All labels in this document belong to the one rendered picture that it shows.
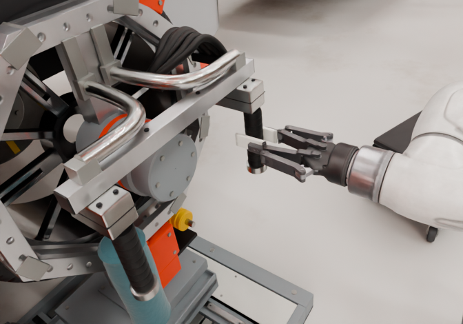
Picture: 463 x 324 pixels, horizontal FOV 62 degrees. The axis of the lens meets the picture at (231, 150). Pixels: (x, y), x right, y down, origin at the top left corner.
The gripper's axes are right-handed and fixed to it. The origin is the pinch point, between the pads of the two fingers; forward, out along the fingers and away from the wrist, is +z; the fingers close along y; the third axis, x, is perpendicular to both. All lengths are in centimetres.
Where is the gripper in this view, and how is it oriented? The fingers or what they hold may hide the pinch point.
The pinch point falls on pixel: (255, 137)
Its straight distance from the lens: 77.7
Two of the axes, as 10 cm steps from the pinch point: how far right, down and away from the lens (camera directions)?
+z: -8.2, -2.8, 5.1
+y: 5.7, -5.4, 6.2
